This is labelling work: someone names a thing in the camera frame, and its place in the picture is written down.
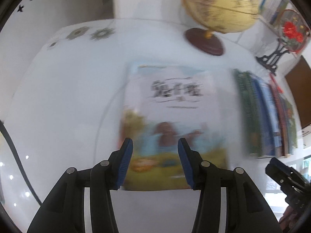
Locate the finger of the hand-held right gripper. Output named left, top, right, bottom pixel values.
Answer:
left=265, top=157, right=295, bottom=187

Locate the yellow globe with brown base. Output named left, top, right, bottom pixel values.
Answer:
left=182, top=0, right=260, bottom=56

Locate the pale rabbit picture book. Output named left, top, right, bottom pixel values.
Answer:
left=119, top=63, right=231, bottom=191

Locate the red tassel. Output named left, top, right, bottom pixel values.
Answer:
left=269, top=73, right=284, bottom=93

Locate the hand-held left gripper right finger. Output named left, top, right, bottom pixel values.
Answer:
left=177, top=138, right=283, bottom=233

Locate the red picture book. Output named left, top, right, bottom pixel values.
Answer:
left=268, top=76, right=289, bottom=157

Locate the light blue picture book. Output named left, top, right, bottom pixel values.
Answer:
left=260, top=79, right=282, bottom=156

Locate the olive green picture book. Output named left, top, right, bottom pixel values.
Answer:
left=279, top=92, right=299, bottom=155

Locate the round embroidered flower fan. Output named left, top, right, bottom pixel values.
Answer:
left=277, top=9, right=311, bottom=54

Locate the person's right hand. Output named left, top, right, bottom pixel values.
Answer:
left=278, top=205, right=303, bottom=233

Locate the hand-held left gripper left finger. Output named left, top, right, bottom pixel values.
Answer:
left=27, top=138, right=134, bottom=233

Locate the black cable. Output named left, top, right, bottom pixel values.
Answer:
left=0, top=119, right=42, bottom=206

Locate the dark blue picture book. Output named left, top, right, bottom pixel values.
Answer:
left=250, top=74, right=274, bottom=157

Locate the black fan stand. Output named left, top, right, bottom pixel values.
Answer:
left=256, top=39, right=290, bottom=76

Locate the teal green picture book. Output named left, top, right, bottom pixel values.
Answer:
left=234, top=69, right=263, bottom=158

